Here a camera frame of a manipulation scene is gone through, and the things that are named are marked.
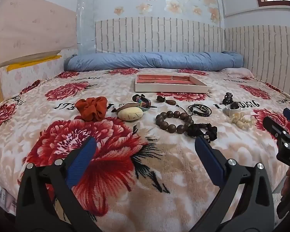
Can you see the flower wall stickers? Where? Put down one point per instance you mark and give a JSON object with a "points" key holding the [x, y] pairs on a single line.
{"points": [[174, 6]]}

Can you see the white tray with brick lining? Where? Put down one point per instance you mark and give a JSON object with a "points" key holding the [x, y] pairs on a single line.
{"points": [[159, 88]]}

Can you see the red floral blanket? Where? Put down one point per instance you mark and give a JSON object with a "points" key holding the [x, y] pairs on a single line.
{"points": [[159, 174]]}

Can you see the black hair claw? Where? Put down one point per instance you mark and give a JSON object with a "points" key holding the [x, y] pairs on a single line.
{"points": [[228, 99]]}

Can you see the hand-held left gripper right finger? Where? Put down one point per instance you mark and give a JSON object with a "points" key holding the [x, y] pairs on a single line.
{"points": [[209, 157]]}

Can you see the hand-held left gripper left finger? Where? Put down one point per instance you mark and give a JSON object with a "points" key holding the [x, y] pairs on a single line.
{"points": [[83, 159]]}

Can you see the cream flower scrunchie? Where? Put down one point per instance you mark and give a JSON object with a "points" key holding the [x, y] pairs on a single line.
{"points": [[241, 120]]}

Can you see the pink floral sheet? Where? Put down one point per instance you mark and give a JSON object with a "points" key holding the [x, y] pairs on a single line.
{"points": [[33, 78]]}

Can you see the orange scrunchie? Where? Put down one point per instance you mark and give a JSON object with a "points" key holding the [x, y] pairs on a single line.
{"points": [[91, 108]]}

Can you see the person's right hand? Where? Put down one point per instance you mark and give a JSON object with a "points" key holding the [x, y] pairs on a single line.
{"points": [[288, 182]]}

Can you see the leaf-shaped hair clip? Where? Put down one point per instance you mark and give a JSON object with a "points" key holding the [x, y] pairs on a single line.
{"points": [[129, 105]]}

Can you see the white labelled box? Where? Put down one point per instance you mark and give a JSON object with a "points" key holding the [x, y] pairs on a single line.
{"points": [[1, 193]]}

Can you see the clear plastic roll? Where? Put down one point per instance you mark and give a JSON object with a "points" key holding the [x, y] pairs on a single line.
{"points": [[85, 26]]}

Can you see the cream plush hair clip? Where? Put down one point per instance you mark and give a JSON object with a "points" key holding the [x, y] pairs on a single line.
{"points": [[130, 113]]}

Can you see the rolled blue quilt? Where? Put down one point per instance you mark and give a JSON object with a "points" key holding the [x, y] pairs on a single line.
{"points": [[147, 61]]}

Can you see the yellow cloth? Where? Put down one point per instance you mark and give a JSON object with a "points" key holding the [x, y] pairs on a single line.
{"points": [[26, 64]]}

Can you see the black scrunchie with charm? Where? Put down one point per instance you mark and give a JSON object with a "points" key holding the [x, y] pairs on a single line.
{"points": [[204, 130]]}

